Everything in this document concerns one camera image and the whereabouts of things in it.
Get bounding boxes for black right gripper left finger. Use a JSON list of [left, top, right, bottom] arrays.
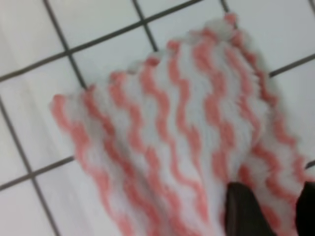
[[225, 182, 275, 236]]

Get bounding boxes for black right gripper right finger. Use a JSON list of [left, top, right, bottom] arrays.
[[295, 181, 315, 236]]

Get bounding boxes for pink wavy-striped towel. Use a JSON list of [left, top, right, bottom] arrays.
[[51, 13, 315, 236]]

